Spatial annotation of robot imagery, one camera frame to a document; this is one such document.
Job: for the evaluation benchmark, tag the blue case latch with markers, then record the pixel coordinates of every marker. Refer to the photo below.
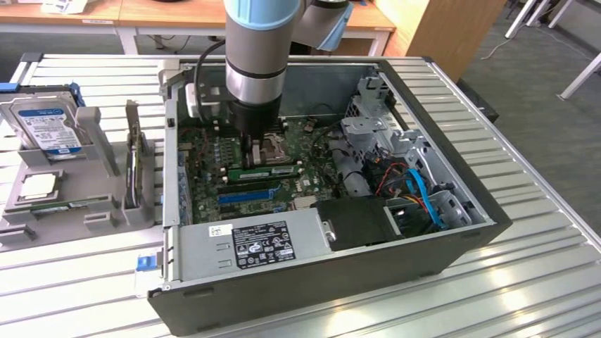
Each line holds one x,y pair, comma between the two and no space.
147,264

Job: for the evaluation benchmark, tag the white box on desk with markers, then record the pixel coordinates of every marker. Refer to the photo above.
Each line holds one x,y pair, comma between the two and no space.
63,6

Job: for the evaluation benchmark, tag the green RAM stick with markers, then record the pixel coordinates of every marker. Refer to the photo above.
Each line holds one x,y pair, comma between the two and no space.
71,206
256,174

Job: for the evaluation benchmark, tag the grey parts rack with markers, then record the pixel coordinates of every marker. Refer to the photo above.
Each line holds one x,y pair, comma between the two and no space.
99,225

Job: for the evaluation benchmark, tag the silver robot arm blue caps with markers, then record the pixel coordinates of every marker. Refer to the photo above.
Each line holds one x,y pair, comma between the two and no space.
256,53

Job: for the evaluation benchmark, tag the black fan shroud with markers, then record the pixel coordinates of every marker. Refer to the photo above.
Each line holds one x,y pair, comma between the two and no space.
352,222

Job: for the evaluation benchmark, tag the silver CPU chip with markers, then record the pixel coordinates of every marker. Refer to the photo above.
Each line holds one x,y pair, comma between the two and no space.
40,186

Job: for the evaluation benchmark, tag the blue expansion slot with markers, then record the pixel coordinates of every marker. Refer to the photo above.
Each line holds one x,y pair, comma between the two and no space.
244,199

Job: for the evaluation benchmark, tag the small silver heatsink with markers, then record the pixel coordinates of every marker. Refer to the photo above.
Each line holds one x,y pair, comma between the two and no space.
306,204

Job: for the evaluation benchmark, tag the silver metal disk bay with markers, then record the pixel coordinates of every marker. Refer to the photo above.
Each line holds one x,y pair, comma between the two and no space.
423,155

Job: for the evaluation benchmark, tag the black open PC case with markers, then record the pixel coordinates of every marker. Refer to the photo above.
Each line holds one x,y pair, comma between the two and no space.
328,292

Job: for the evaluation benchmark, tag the white table frame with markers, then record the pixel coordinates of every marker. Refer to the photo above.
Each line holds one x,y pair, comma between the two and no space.
580,77

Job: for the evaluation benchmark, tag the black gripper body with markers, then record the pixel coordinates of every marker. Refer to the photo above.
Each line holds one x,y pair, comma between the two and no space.
256,118

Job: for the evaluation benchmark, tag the green motherboard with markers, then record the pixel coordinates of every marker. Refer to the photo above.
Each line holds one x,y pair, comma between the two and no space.
207,165

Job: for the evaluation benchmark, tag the black expansion slot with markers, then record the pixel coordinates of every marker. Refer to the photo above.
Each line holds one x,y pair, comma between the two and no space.
244,189

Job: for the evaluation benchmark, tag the wooden desk white frame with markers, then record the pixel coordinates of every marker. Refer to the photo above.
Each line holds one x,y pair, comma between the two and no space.
179,15

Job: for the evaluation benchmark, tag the CPU socket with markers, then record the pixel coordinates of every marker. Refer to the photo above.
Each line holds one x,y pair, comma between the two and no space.
278,148

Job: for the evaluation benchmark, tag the wooden cabinet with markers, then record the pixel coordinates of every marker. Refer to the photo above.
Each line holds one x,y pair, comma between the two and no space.
445,31

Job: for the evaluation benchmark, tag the hard disk blue label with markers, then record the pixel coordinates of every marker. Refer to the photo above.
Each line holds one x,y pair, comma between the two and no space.
42,126

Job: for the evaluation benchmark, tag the grey power supply unit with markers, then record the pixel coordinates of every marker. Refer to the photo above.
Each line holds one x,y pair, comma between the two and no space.
198,250

